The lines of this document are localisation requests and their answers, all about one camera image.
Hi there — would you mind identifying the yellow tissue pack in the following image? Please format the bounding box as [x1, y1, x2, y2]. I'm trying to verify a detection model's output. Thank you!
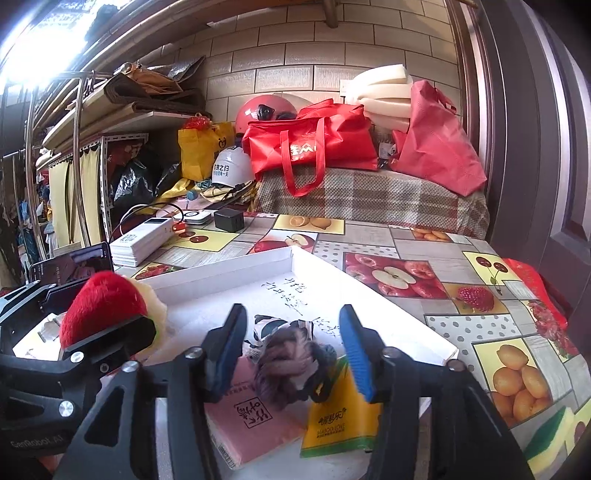
[300, 356, 383, 458]

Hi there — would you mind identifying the red plush toy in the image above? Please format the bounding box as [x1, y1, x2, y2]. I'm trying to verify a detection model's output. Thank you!
[59, 271, 168, 360]

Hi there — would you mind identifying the pink tissue pack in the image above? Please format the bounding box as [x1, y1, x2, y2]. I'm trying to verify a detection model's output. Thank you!
[204, 357, 304, 470]

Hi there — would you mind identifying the purple grey yarn ball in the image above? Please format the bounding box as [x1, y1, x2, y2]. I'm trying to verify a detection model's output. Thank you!
[253, 321, 338, 410]

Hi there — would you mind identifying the black white patterned cloth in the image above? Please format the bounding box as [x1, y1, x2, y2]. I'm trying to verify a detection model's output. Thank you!
[242, 314, 315, 362]

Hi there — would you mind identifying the yellow green sponge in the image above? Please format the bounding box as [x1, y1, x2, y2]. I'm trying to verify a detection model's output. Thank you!
[524, 407, 574, 478]

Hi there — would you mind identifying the black smartphone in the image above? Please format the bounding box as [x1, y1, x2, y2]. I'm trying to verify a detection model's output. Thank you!
[30, 242, 113, 286]

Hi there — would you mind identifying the fruit pattern tablecloth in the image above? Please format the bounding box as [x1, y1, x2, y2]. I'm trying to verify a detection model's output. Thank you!
[115, 213, 590, 479]

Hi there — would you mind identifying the white shallow tray box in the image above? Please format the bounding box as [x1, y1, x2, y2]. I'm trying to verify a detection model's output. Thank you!
[13, 245, 460, 480]

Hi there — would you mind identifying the yellow curtain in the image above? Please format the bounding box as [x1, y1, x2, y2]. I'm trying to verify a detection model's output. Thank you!
[48, 148, 103, 247]

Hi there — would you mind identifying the red packet by door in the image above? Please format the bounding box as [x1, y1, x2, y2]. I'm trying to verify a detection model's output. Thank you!
[504, 258, 568, 330]

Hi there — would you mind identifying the white power bank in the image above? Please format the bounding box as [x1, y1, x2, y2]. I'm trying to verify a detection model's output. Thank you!
[110, 217, 174, 267]

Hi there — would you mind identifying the plaid cloth covered bench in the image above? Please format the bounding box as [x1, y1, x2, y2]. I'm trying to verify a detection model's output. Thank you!
[252, 168, 490, 239]

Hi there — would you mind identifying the black plastic bag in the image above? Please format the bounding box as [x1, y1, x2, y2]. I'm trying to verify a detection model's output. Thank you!
[112, 159, 181, 210]

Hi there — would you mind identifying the white round charger device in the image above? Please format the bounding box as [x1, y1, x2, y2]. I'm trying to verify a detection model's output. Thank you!
[184, 209, 215, 226]

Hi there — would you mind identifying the black charger cube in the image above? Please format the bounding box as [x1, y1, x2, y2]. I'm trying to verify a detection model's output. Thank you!
[213, 207, 245, 233]

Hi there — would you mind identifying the pink red shopping bag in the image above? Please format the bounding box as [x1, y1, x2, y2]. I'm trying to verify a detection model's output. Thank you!
[390, 80, 487, 197]

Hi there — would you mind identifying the metal storage shelf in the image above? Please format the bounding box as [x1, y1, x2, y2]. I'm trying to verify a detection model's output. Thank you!
[24, 57, 205, 258]

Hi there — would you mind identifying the yellow shopping bag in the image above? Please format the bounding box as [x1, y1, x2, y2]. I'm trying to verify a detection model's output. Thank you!
[177, 116, 235, 182]

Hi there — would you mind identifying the white helmet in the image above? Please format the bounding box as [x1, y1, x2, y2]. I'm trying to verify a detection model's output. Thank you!
[211, 146, 254, 187]

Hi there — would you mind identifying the red tote bag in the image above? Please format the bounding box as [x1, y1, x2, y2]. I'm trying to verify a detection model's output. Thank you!
[242, 99, 378, 197]

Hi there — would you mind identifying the cream foam roll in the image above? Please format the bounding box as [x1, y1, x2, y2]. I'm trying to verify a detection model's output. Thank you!
[339, 64, 414, 132]

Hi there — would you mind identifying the red helmet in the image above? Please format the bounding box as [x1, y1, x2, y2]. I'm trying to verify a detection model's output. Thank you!
[235, 94, 297, 134]

